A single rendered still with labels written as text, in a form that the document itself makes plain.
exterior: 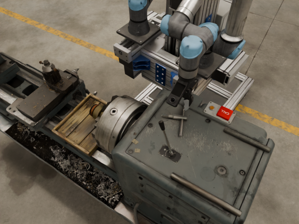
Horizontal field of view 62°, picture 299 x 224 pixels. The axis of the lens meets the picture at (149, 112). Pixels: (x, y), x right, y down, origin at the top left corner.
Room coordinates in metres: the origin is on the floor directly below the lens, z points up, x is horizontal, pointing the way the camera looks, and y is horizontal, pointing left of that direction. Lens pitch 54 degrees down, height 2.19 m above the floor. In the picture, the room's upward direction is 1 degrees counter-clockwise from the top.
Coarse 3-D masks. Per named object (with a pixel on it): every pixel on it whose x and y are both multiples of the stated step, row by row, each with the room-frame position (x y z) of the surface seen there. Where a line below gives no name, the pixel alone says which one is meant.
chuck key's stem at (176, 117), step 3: (162, 114) 0.66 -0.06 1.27; (165, 114) 0.66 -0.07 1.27; (168, 114) 0.66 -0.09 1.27; (174, 114) 0.66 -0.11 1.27; (165, 117) 0.65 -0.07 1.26; (168, 117) 0.65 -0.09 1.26; (171, 117) 0.65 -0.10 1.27; (174, 117) 0.65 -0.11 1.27; (177, 117) 0.64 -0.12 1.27; (180, 117) 0.64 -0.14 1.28; (183, 117) 0.64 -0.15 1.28; (186, 117) 0.64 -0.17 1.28
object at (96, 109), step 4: (96, 104) 0.86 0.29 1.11; (92, 108) 0.83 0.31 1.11; (96, 108) 0.82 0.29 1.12; (100, 108) 0.82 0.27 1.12; (92, 112) 0.81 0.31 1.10; (96, 112) 0.80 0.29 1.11; (100, 112) 0.80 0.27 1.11; (92, 116) 0.81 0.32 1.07; (96, 116) 0.78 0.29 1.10; (100, 116) 0.78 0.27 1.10
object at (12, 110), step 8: (80, 80) 1.22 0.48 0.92; (72, 88) 1.15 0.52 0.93; (80, 88) 1.18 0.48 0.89; (64, 96) 1.08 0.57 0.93; (72, 96) 1.11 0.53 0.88; (16, 104) 1.04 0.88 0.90; (56, 104) 1.01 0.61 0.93; (64, 104) 1.05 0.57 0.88; (8, 112) 0.98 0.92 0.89; (16, 112) 0.95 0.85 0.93; (48, 112) 0.95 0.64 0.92; (56, 112) 0.99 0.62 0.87; (24, 120) 0.89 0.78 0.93; (32, 120) 0.89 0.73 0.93; (40, 120) 0.89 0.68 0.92; (48, 120) 0.92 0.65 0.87; (32, 128) 0.85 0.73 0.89
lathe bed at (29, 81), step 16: (16, 80) 1.40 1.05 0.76; (32, 80) 1.29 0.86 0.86; (0, 96) 1.14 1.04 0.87; (16, 96) 1.16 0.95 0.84; (80, 96) 1.13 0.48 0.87; (64, 112) 1.07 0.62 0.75; (48, 128) 0.87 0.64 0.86; (64, 144) 0.84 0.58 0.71; (96, 160) 0.65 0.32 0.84; (112, 160) 0.63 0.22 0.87; (112, 176) 0.60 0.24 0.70
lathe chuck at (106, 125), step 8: (120, 96) 0.82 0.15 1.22; (128, 96) 0.84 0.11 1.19; (112, 104) 0.75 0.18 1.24; (120, 104) 0.75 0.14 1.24; (128, 104) 0.76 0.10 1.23; (104, 112) 0.71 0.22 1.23; (120, 112) 0.71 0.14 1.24; (104, 120) 0.68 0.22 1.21; (112, 120) 0.67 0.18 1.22; (96, 128) 0.66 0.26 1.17; (104, 128) 0.65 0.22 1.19; (112, 128) 0.64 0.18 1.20; (96, 136) 0.64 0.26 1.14; (104, 136) 0.62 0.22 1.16; (104, 144) 0.60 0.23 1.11
